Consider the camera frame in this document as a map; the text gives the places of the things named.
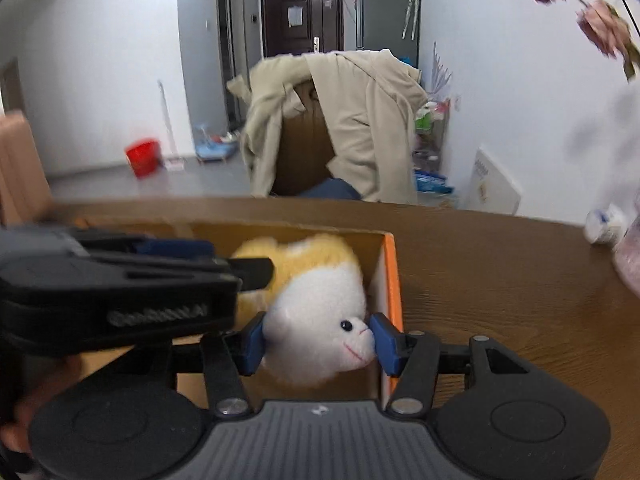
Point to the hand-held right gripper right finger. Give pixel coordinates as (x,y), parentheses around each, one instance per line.
(385,345)

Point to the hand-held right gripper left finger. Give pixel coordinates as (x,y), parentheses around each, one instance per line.
(252,344)

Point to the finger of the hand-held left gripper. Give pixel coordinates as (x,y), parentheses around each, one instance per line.
(180,249)
(250,272)

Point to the white and yellow plush toy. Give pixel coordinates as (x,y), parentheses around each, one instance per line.
(310,320)

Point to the red and orange cardboard box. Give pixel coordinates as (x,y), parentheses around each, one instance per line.
(391,280)

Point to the red bucket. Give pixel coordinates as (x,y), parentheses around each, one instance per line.
(144,157)

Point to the blue pet tray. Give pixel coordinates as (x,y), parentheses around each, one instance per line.
(215,150)

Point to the dark blue cloth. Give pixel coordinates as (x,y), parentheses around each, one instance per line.
(332,190)

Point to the brown wooden chair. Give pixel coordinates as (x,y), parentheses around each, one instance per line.
(300,150)

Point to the light brown chair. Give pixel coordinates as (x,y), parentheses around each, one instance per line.
(20,170)

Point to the blue packet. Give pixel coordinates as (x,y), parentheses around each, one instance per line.
(432,182)

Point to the beige coat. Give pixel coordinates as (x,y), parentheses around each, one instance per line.
(360,125)

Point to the white flat panel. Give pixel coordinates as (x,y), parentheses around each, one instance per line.
(492,185)

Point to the metal storage rack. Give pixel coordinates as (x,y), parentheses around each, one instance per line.
(432,130)

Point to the dark brown door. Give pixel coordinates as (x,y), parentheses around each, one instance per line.
(300,40)

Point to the small white bottle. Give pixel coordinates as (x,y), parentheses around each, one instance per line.
(602,225)

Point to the white paper on door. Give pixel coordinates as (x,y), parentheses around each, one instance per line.
(295,16)

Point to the purple feather decoration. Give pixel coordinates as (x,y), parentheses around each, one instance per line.
(440,72)

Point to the grey refrigerator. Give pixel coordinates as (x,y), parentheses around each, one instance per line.
(385,25)

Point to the patterned folded umbrella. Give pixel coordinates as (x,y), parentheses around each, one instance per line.
(412,5)

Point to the pink flower bouquet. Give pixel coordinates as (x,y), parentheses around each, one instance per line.
(602,25)

